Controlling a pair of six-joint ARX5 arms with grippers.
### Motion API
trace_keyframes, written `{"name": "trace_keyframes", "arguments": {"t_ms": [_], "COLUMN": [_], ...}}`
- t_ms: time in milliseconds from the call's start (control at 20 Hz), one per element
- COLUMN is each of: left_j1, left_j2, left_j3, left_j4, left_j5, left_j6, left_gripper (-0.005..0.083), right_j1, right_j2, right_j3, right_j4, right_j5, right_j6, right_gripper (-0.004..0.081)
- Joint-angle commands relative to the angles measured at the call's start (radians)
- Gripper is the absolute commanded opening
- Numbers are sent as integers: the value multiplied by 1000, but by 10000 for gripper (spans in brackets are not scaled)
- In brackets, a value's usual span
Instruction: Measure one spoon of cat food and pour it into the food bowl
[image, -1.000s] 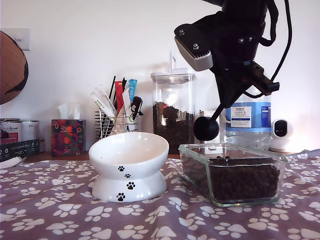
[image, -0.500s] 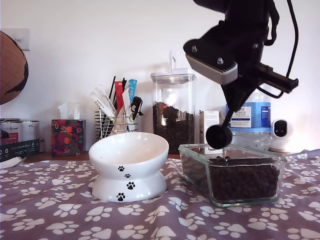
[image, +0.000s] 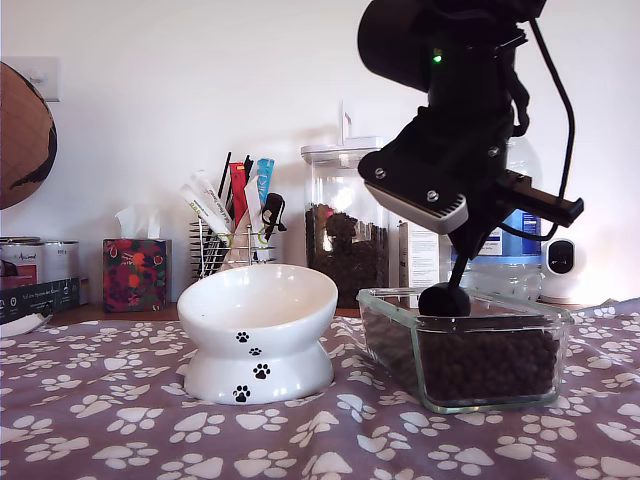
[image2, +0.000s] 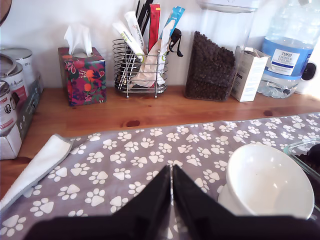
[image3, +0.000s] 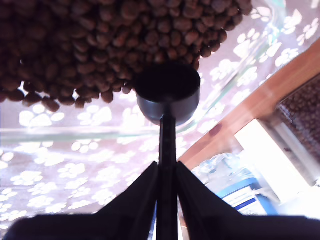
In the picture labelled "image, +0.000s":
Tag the clear glass rectangular dish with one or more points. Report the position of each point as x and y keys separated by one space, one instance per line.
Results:
x=390 y=350

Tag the white green-print sachet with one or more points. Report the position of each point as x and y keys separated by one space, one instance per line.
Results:
x=202 y=210
x=212 y=197

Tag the blue sachet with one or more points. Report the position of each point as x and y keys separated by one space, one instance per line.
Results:
x=265 y=180

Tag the white tin red label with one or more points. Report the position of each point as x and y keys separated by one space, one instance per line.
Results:
x=20 y=260

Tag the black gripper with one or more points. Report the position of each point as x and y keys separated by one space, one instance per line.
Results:
x=545 y=200

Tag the white printed cardboard box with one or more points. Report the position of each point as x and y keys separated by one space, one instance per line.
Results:
x=425 y=260

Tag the dark brown stored kibble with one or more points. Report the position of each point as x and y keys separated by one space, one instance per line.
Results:
x=350 y=270

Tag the brown cat kibble heap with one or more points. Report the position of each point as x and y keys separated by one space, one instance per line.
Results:
x=480 y=365

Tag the black plastic measuring scoop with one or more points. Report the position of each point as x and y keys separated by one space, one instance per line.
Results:
x=444 y=301

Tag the round brown globe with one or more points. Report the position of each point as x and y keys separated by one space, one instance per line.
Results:
x=25 y=140

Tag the white paw-print ceramic cat bowl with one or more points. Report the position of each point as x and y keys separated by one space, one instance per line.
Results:
x=250 y=300

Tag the white tin can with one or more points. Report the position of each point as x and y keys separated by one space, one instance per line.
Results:
x=60 y=260

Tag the dark printed carton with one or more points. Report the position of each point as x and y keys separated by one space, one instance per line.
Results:
x=35 y=300

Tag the large blue-label water bottle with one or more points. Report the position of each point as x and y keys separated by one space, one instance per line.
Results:
x=520 y=250

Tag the clear storage jar white lid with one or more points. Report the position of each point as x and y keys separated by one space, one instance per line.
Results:
x=330 y=185

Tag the small white round camera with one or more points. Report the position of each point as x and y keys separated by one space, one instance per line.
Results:
x=560 y=280

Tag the white wall switch plate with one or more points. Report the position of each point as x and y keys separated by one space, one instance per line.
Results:
x=47 y=75

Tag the red sachet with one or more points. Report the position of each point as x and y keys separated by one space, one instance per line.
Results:
x=238 y=195

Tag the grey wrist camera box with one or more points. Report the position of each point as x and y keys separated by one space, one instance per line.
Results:
x=430 y=165

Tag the black stirrer stick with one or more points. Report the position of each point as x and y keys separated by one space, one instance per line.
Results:
x=223 y=175

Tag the plain white sachet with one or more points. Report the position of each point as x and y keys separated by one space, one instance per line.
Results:
x=252 y=205

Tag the floral tissue box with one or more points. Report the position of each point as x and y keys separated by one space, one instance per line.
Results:
x=135 y=275

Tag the purple paw-print tablecloth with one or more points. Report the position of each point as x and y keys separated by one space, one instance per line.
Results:
x=100 y=425

